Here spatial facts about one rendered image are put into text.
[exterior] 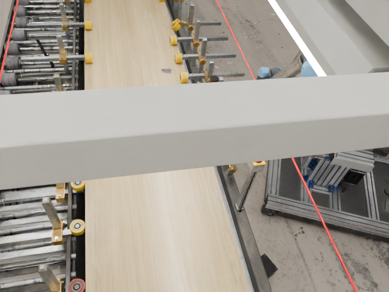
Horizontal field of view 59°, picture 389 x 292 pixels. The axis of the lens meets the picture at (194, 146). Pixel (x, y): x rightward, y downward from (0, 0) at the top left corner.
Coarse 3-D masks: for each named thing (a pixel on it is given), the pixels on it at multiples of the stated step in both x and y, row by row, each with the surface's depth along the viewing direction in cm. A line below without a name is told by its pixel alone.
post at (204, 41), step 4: (204, 40) 266; (204, 44) 268; (204, 48) 271; (200, 52) 276; (204, 52) 274; (200, 56) 277; (204, 56) 277; (200, 64) 283; (200, 68) 286; (200, 72) 289; (200, 80) 296
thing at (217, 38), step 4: (200, 36) 300; (204, 36) 300; (208, 36) 301; (212, 36) 301; (216, 36) 302; (220, 36) 303; (224, 36) 303; (180, 40) 295; (184, 40) 296; (188, 40) 297; (200, 40) 299; (208, 40) 301; (212, 40) 302; (216, 40) 302; (220, 40) 303; (224, 40) 304
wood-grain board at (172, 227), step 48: (96, 0) 334; (144, 0) 342; (96, 48) 284; (144, 48) 291; (96, 192) 197; (144, 192) 200; (192, 192) 203; (96, 240) 179; (144, 240) 181; (192, 240) 184; (96, 288) 164; (144, 288) 166; (192, 288) 168; (240, 288) 170
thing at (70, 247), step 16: (80, 0) 395; (80, 16) 375; (80, 32) 357; (0, 48) 282; (80, 48) 341; (0, 64) 272; (80, 64) 326; (48, 80) 281; (64, 80) 283; (80, 80) 312; (16, 192) 213; (32, 192) 214; (0, 208) 205; (16, 208) 206; (80, 208) 234; (0, 224) 198; (16, 224) 199; (80, 240) 220; (0, 256) 187; (16, 256) 188; (80, 256) 213; (0, 272) 184; (16, 272) 182; (32, 272) 183; (80, 272) 207; (16, 288) 177; (32, 288) 178; (48, 288) 179; (64, 288) 180
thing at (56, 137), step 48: (384, 0) 42; (0, 96) 24; (48, 96) 24; (96, 96) 24; (144, 96) 25; (192, 96) 26; (240, 96) 26; (288, 96) 27; (336, 96) 27; (384, 96) 28; (0, 144) 21; (48, 144) 22; (96, 144) 23; (144, 144) 24; (192, 144) 25; (240, 144) 26; (288, 144) 27; (336, 144) 29; (384, 144) 30
